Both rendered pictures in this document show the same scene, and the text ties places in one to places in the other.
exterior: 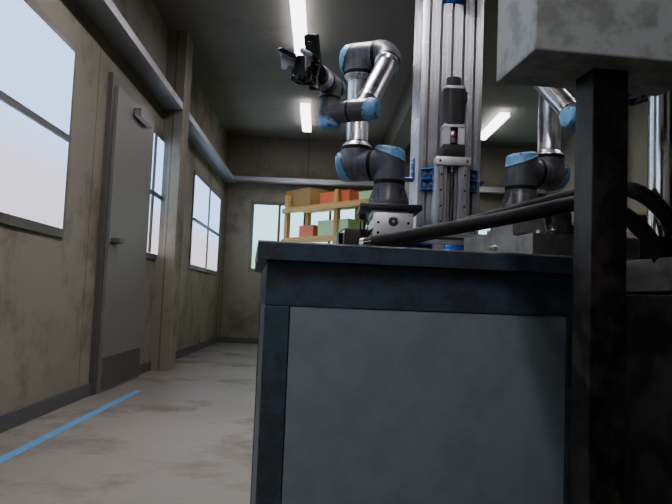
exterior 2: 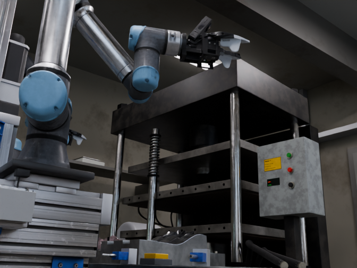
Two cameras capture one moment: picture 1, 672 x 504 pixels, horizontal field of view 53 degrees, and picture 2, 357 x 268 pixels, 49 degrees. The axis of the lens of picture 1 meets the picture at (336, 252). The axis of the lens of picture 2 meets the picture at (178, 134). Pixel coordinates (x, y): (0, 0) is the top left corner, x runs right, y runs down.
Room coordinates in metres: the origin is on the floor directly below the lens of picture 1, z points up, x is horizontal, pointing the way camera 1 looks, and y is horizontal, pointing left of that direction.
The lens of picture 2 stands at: (2.80, 0.93, 0.79)
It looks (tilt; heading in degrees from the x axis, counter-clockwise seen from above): 19 degrees up; 234
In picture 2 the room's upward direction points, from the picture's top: 2 degrees clockwise
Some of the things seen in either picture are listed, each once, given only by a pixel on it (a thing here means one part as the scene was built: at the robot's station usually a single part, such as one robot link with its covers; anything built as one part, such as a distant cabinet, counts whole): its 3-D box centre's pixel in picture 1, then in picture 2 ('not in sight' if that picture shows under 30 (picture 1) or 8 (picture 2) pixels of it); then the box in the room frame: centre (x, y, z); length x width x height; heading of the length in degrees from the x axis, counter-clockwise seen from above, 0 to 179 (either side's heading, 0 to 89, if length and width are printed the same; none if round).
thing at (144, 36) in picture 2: (330, 85); (147, 40); (2.29, 0.04, 1.43); 0.11 x 0.08 x 0.09; 155
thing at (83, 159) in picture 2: not in sight; (87, 164); (1.18, -2.99, 1.83); 0.30 x 0.29 x 0.08; 1
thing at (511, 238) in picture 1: (540, 241); (165, 249); (1.79, -0.55, 0.87); 0.50 x 0.26 x 0.14; 7
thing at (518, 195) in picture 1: (520, 200); not in sight; (2.49, -0.68, 1.09); 0.15 x 0.15 x 0.10
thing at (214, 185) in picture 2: not in sight; (207, 200); (0.94, -1.25, 1.26); 1.10 x 0.74 x 0.05; 97
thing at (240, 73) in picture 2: not in sight; (204, 135); (0.99, -1.25, 1.75); 1.30 x 0.84 x 0.61; 97
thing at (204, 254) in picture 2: not in sight; (197, 257); (1.98, -0.09, 0.83); 0.13 x 0.05 x 0.05; 34
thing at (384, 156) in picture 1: (388, 163); (50, 117); (2.48, -0.18, 1.20); 0.13 x 0.12 x 0.14; 65
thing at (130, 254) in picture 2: not in sight; (117, 256); (2.11, -0.38, 0.83); 0.13 x 0.05 x 0.05; 6
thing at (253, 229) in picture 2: not in sight; (207, 235); (0.94, -1.25, 1.01); 1.10 x 0.74 x 0.05; 97
